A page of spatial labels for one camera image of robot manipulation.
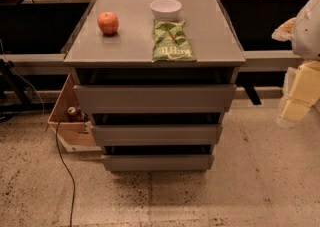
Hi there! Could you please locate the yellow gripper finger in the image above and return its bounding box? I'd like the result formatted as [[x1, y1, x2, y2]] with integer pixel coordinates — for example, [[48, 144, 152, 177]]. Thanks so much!
[[277, 61, 320, 128]]

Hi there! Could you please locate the grey bottom drawer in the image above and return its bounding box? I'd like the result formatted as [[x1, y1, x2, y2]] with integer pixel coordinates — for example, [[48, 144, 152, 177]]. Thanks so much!
[[102, 154, 214, 172]]

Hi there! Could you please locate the grey drawer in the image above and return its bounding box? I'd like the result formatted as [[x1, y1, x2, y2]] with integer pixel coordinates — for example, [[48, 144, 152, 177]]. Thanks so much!
[[102, 154, 214, 172], [92, 124, 222, 146], [74, 85, 236, 113]]

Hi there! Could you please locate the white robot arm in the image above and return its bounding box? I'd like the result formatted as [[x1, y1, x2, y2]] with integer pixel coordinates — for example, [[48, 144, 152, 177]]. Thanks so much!
[[271, 0, 320, 128]]

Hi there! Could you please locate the grey middle drawer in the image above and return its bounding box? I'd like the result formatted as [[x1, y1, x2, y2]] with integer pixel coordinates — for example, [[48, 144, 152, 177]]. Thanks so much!
[[92, 124, 222, 146]]

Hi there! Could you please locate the grey drawer cabinet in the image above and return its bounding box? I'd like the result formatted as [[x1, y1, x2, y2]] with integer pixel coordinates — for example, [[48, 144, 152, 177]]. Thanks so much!
[[64, 0, 245, 156]]

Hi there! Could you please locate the grey top drawer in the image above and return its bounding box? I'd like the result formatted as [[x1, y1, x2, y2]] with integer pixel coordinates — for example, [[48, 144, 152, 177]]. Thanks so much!
[[74, 85, 236, 113]]

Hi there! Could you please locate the green chip bag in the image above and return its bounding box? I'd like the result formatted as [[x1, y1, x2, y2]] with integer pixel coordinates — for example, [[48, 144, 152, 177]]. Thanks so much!
[[152, 20, 196, 62]]

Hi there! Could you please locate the white bowl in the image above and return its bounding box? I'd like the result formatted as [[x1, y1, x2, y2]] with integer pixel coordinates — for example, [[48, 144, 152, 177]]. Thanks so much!
[[150, 0, 182, 21]]

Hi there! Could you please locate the red apple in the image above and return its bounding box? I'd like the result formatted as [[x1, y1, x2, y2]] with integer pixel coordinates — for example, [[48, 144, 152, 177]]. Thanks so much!
[[97, 12, 119, 35]]

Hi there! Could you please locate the red soda can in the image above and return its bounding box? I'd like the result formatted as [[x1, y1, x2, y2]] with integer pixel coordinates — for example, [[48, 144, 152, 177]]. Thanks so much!
[[67, 107, 83, 122]]

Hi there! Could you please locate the wooden box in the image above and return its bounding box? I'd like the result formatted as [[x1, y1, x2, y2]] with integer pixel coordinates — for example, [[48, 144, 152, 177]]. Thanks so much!
[[48, 75, 100, 152]]

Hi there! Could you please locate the grey metal frame rail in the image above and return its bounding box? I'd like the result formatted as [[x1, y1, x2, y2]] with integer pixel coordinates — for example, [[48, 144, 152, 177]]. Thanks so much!
[[0, 50, 303, 75]]

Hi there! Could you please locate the black floor cable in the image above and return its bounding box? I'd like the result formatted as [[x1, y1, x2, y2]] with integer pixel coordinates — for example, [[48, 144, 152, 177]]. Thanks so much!
[[54, 119, 77, 227]]

